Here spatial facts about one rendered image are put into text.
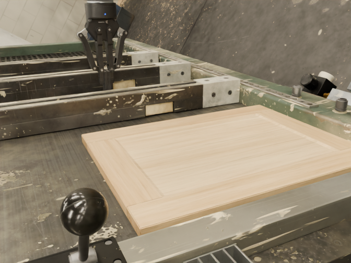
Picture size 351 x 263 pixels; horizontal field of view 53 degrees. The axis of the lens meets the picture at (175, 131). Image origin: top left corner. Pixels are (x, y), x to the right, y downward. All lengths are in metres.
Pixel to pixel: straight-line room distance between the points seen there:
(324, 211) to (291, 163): 0.17
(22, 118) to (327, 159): 0.65
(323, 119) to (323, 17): 1.58
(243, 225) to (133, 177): 0.22
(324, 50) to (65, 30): 4.40
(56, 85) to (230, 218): 0.83
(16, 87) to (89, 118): 0.34
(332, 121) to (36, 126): 0.66
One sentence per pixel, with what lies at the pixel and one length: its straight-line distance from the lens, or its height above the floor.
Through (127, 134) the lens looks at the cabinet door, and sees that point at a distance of 0.77.
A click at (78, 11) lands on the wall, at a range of 5.91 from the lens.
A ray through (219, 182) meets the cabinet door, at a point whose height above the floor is 1.17.
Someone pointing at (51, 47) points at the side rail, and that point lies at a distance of 2.17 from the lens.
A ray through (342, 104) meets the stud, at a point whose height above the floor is 0.87.
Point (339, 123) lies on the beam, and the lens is 0.81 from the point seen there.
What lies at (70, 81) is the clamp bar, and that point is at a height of 1.28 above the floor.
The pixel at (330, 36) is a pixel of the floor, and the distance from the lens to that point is 2.25.
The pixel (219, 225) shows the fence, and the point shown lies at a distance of 0.44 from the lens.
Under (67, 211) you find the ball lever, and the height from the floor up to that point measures 1.45.
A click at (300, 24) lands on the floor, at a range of 2.46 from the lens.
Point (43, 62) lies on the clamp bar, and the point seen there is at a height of 1.32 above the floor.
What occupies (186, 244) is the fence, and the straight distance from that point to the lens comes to 0.41.
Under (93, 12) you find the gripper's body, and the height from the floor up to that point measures 1.36.
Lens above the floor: 1.55
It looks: 32 degrees down
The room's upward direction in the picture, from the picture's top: 65 degrees counter-clockwise
